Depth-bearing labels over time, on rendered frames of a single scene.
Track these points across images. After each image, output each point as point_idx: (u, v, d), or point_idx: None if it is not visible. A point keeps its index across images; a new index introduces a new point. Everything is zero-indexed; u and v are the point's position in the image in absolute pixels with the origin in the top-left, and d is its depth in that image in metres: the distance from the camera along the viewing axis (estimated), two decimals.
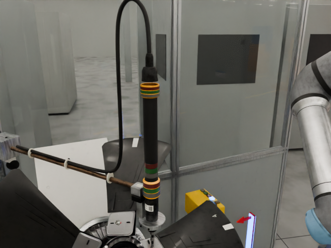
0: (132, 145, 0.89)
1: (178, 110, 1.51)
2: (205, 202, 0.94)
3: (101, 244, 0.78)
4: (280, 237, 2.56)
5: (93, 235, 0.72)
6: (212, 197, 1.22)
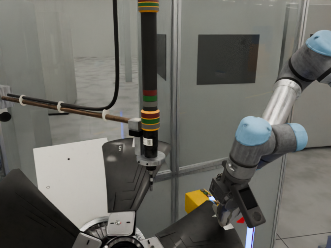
0: (132, 145, 0.89)
1: (178, 110, 1.51)
2: (205, 202, 0.94)
3: (101, 244, 0.78)
4: (280, 237, 2.56)
5: (93, 235, 0.72)
6: (212, 197, 1.22)
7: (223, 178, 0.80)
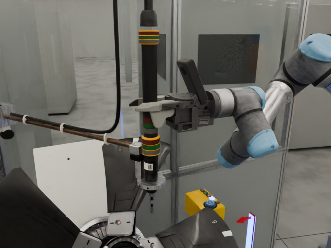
0: (222, 232, 0.87)
1: None
2: None
3: None
4: (280, 237, 2.56)
5: (135, 225, 0.76)
6: (212, 197, 1.22)
7: None
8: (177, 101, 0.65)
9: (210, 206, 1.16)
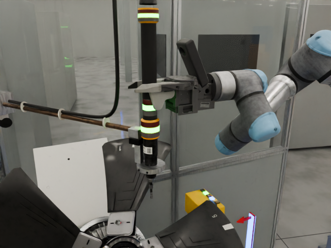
0: (223, 225, 0.87)
1: None
2: None
3: None
4: (280, 237, 2.56)
5: (135, 225, 0.76)
6: (212, 197, 1.22)
7: None
8: (177, 82, 0.63)
9: None
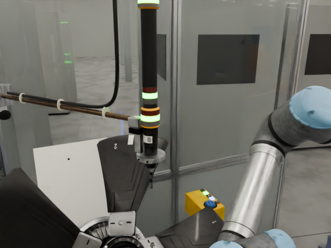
0: None
1: (178, 110, 1.51)
2: None
3: None
4: None
5: None
6: (212, 197, 1.22)
7: None
8: None
9: (210, 206, 1.16)
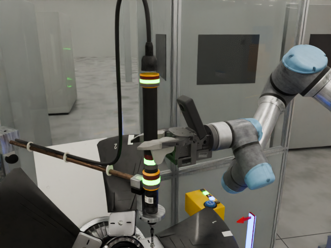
0: None
1: (178, 110, 1.51)
2: None
3: None
4: (280, 237, 2.56)
5: None
6: (212, 197, 1.22)
7: None
8: (177, 139, 0.67)
9: (210, 206, 1.16)
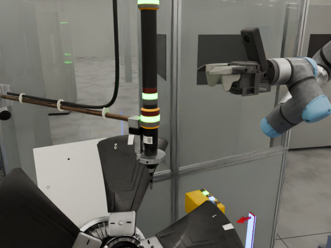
0: None
1: (178, 110, 1.51)
2: None
3: None
4: (280, 237, 2.56)
5: None
6: (212, 197, 1.22)
7: None
8: (244, 66, 0.70)
9: None
